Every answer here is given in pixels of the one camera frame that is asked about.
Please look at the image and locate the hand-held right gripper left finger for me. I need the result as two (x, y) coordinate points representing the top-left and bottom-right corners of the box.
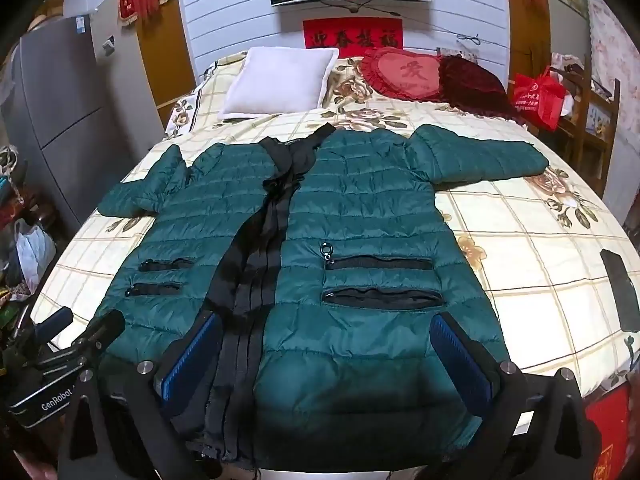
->
(60, 311), (223, 480)

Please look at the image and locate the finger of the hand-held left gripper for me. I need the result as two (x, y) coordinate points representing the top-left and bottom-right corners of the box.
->
(31, 306), (75, 345)
(71, 309), (126, 355)

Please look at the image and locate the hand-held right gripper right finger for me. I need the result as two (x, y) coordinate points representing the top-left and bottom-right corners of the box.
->
(429, 311), (603, 480)

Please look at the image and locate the green puffer jacket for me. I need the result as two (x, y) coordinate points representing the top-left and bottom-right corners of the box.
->
(97, 122), (551, 463)

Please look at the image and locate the white plastic bag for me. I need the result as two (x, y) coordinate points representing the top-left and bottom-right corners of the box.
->
(14, 219), (57, 301)

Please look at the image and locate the floral plaid bed sheet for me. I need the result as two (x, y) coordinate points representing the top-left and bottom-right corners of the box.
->
(30, 50), (640, 411)

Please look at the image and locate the red bed side cloth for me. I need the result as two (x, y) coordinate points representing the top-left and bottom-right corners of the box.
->
(582, 385), (637, 480)

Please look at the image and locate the black phone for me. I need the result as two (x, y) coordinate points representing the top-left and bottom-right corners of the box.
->
(599, 248), (640, 333)

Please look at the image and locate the grey refrigerator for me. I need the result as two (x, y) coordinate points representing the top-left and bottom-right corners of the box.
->
(0, 10), (168, 231)

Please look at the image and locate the dark red ruffled pillow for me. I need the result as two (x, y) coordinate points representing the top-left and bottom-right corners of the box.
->
(437, 55), (526, 123)

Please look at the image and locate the red shopping bag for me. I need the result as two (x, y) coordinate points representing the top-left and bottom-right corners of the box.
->
(509, 66), (568, 132)

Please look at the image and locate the wooden chair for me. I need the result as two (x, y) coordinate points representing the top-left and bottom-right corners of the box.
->
(550, 52), (621, 198)

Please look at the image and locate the orange wooden door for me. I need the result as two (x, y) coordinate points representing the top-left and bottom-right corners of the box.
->
(132, 0), (197, 111)

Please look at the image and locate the white square pillow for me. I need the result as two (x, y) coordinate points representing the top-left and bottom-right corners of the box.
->
(220, 46), (341, 121)

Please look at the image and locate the red round cushion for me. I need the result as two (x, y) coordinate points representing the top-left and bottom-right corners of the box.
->
(360, 47), (446, 103)

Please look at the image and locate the white power strip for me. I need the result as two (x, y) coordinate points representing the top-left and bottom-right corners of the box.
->
(437, 46), (478, 63)

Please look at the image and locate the black wall cable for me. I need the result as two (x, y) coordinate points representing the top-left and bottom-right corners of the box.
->
(320, 1), (531, 56)

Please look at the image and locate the red wall banner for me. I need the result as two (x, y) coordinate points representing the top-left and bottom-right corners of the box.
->
(302, 17), (404, 51)

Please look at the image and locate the floral wall cloth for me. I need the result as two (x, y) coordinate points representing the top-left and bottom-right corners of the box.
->
(587, 0), (640, 141)

